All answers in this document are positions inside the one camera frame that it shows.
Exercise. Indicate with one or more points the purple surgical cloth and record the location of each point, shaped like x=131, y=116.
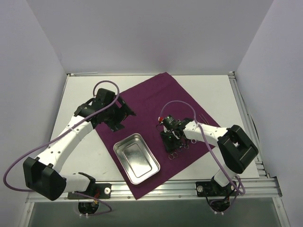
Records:
x=159, y=95

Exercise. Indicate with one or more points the front aluminium rail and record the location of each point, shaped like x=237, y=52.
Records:
x=186, y=190

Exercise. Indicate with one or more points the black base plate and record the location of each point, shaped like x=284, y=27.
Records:
x=213, y=189
x=97, y=190

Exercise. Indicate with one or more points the aluminium rail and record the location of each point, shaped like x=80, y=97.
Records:
x=248, y=123
x=186, y=190

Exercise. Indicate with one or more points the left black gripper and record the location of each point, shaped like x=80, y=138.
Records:
x=123, y=113

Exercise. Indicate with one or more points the steel instrument tray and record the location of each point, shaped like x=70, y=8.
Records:
x=136, y=158

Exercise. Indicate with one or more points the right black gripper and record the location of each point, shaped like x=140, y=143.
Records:
x=171, y=141

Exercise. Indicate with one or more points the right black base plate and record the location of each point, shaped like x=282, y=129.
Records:
x=213, y=189

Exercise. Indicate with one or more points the right aluminium rail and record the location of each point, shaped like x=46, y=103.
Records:
x=248, y=123

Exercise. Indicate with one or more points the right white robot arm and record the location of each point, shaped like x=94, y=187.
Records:
x=237, y=149

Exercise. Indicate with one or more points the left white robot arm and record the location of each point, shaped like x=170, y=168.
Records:
x=42, y=174

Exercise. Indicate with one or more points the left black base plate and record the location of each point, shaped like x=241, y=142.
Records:
x=97, y=190

